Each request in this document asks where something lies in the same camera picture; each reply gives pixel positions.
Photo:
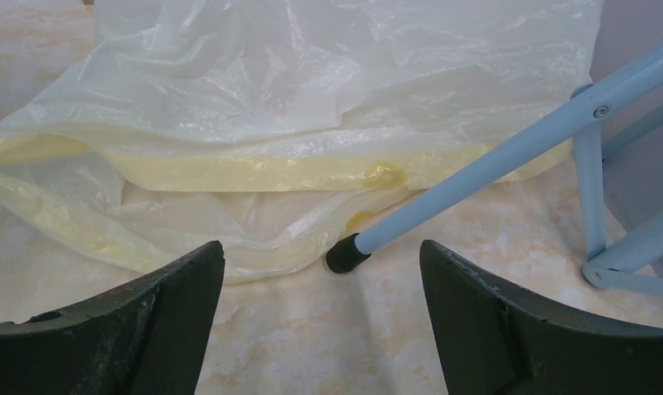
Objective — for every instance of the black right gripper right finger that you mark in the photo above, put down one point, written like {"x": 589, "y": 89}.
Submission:
{"x": 496, "y": 337}

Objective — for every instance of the clear yellow plastic bag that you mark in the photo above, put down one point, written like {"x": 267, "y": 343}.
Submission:
{"x": 135, "y": 131}

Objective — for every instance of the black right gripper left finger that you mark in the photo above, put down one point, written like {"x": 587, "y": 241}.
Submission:
{"x": 147, "y": 336}

